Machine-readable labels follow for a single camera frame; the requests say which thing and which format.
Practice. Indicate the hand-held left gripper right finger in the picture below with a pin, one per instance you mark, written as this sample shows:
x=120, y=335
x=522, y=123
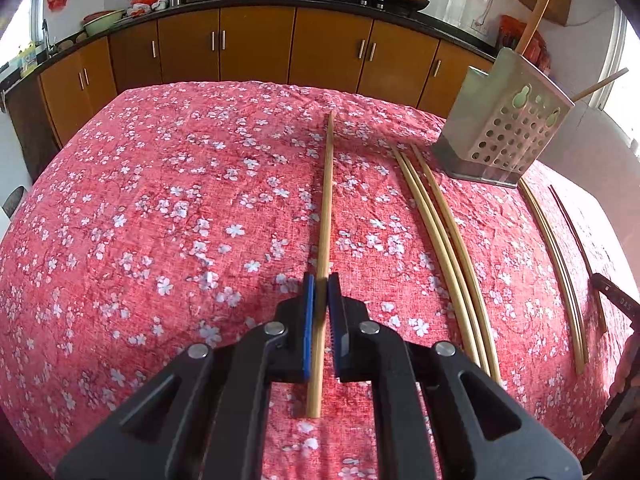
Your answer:
x=336, y=330

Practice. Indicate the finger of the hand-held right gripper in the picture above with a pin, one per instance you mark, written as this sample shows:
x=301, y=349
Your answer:
x=620, y=299

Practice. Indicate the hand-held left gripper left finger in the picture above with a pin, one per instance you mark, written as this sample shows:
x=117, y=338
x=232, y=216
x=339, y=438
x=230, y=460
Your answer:
x=308, y=330

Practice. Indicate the bamboo chopstick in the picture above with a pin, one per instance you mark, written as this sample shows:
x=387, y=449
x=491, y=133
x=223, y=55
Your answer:
x=600, y=85
x=542, y=0
x=465, y=260
x=442, y=260
x=561, y=260
x=327, y=185
x=450, y=260

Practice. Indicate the dark thin chopstick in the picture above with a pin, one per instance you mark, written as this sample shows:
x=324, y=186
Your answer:
x=575, y=240

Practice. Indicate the beige perforated chopstick holder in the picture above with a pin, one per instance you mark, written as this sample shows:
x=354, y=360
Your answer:
x=505, y=135

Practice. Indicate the red floral tablecloth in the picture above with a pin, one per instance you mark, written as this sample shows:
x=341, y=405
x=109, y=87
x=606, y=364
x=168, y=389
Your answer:
x=150, y=260

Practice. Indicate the bright window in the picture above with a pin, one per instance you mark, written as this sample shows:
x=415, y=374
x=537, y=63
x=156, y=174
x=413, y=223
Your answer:
x=627, y=40

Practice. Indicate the wooden kitchen cabinet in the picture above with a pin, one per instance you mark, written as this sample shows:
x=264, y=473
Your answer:
x=250, y=45

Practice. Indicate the red packages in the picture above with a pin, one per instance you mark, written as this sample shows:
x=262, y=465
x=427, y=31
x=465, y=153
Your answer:
x=507, y=30

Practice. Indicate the dark round object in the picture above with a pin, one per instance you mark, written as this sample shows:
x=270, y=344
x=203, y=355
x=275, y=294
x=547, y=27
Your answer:
x=14, y=202

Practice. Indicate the red and white packets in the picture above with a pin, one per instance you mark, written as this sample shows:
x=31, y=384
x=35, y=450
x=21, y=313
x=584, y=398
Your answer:
x=145, y=5

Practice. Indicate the green basin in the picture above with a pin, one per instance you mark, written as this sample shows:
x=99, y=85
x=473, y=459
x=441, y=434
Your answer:
x=102, y=22

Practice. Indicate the yellow bottle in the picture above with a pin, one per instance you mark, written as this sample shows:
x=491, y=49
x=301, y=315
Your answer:
x=28, y=57

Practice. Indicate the metal faucet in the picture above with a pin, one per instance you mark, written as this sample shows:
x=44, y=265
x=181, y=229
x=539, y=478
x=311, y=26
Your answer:
x=45, y=35

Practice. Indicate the window above sink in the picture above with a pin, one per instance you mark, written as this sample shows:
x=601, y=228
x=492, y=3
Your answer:
x=20, y=25

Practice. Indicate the white wall socket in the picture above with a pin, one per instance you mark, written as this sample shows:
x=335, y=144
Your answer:
x=481, y=25

